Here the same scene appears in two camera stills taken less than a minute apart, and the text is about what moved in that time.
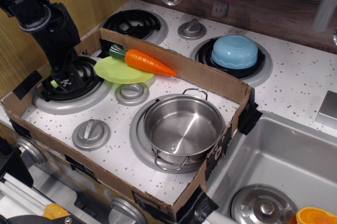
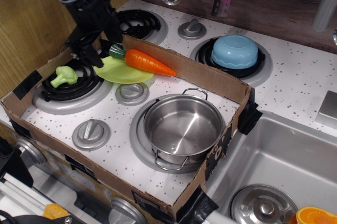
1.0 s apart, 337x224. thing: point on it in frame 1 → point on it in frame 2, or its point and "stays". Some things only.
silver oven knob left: [32, 155] stays
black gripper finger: [77, 82] → [115, 32]
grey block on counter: [327, 114] stays
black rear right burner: [204, 55] stays
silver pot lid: [262, 204] stays
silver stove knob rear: [192, 30] stays
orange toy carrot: [141, 60] stays
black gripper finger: [59, 77] → [89, 53]
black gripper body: [58, 40] → [93, 14]
